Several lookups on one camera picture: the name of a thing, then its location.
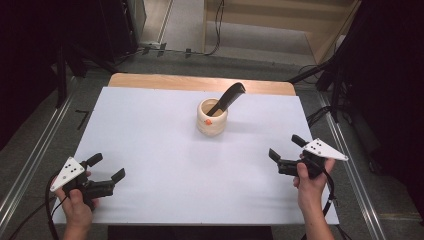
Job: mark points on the wooden table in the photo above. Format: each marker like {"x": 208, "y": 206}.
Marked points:
{"x": 166, "y": 81}

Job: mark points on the aluminium floor rail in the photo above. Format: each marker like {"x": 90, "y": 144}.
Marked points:
{"x": 36, "y": 156}
{"x": 353, "y": 173}

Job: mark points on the cream ceramic cup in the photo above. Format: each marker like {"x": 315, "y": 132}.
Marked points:
{"x": 212, "y": 128}

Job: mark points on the white board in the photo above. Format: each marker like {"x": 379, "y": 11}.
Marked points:
{"x": 150, "y": 150}

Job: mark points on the light wooden shelf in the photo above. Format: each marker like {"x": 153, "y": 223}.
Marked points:
{"x": 266, "y": 16}

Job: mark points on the dark cabinet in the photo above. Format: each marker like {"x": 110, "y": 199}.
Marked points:
{"x": 120, "y": 26}

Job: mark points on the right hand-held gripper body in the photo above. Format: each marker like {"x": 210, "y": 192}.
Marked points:
{"x": 325, "y": 150}

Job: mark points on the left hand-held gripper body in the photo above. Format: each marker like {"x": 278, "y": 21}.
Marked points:
{"x": 68, "y": 173}

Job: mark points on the black metal stand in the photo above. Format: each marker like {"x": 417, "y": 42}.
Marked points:
{"x": 335, "y": 86}
{"x": 61, "y": 76}

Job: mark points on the person's right hand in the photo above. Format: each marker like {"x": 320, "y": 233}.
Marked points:
{"x": 311, "y": 193}

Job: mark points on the person's left hand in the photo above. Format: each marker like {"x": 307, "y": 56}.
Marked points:
{"x": 76, "y": 213}

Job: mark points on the black comb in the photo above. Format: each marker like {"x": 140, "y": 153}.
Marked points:
{"x": 230, "y": 96}

